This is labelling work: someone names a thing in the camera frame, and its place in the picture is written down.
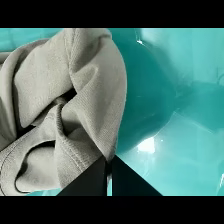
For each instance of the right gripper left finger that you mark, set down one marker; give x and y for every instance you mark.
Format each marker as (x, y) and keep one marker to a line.
(91, 181)

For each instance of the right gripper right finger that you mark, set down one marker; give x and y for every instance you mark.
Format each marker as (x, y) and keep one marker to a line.
(130, 183)

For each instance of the brown T-shirt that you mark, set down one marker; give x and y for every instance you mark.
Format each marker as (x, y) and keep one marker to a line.
(86, 83)

